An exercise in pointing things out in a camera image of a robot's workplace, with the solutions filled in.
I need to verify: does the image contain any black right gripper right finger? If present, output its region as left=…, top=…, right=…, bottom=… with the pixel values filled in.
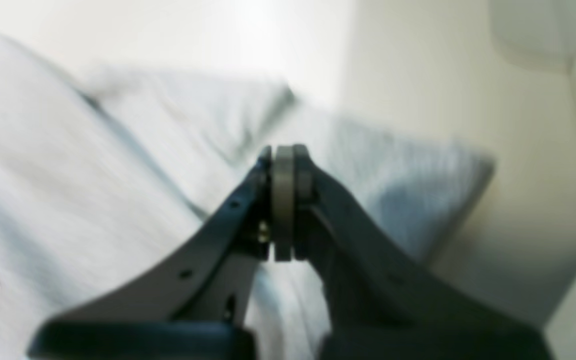
left=293, top=145, right=553, bottom=360

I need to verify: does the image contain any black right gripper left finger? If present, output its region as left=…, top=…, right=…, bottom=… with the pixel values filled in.
left=28, top=146, right=295, bottom=360

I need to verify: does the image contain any grey t-shirt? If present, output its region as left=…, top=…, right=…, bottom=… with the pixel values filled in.
left=0, top=36, right=494, bottom=360

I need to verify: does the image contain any beige chair left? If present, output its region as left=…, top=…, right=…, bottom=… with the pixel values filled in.
left=488, top=0, right=576, bottom=201

